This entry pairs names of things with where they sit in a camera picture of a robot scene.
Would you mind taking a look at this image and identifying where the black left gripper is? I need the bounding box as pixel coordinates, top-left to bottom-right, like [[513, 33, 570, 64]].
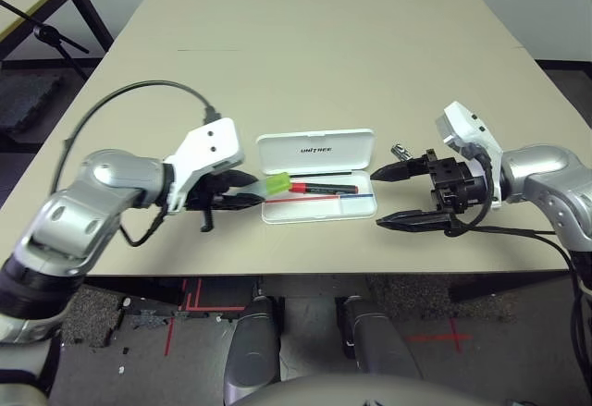
[[187, 169, 265, 232]]

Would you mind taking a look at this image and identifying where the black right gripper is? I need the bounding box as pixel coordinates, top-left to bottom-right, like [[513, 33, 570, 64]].
[[371, 148, 489, 236]]

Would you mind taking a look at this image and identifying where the clear case with green end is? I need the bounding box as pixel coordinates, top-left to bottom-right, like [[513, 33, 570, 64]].
[[240, 171, 293, 199]]

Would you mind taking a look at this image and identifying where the white plastic pencil case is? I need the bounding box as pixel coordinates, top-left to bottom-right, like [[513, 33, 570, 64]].
[[256, 127, 378, 226]]

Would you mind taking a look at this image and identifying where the red and black marker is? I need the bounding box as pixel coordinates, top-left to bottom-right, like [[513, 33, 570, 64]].
[[289, 182, 360, 196]]

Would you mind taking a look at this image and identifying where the thin black pencil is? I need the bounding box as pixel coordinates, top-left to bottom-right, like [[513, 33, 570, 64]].
[[290, 169, 352, 179]]

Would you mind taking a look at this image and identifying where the black table underframe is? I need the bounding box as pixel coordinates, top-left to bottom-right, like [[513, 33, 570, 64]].
[[85, 269, 574, 308]]

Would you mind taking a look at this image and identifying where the red floor tape cross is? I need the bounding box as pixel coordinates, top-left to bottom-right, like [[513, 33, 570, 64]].
[[409, 317, 473, 351]]

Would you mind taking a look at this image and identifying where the grey right robot leg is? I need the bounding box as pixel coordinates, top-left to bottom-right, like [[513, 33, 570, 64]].
[[339, 295, 425, 379]]

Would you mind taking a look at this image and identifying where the grey robot leg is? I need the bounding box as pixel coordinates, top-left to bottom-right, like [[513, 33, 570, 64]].
[[223, 295, 282, 402], [339, 295, 425, 379]]

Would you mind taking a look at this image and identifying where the grey left robot leg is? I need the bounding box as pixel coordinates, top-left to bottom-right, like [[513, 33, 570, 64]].
[[223, 295, 282, 402]]

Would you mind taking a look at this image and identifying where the grey robot torso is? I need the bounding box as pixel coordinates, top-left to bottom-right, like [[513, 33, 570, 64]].
[[230, 373, 510, 406]]

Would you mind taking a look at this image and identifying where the dark foam floor mat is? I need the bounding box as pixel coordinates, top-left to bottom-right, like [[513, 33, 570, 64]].
[[0, 70, 64, 137]]

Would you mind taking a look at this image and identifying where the black tripod stand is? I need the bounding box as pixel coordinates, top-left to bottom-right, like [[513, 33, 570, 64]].
[[0, 0, 92, 81]]

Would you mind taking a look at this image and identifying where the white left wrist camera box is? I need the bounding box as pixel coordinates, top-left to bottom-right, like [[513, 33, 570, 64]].
[[164, 117, 246, 215]]

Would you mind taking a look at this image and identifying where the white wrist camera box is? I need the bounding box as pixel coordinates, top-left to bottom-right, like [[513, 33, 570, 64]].
[[434, 100, 505, 211], [164, 117, 246, 215]]

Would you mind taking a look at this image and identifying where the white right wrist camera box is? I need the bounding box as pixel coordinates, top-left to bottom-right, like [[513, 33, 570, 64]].
[[434, 100, 505, 211]]

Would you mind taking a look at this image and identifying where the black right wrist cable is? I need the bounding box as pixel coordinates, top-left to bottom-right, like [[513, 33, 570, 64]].
[[443, 154, 592, 382]]

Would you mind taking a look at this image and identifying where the short black left gripper cable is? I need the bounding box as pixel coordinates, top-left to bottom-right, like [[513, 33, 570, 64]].
[[118, 202, 170, 248]]

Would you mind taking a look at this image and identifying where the black left camera cable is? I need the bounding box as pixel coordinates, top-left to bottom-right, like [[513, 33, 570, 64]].
[[48, 80, 223, 194]]

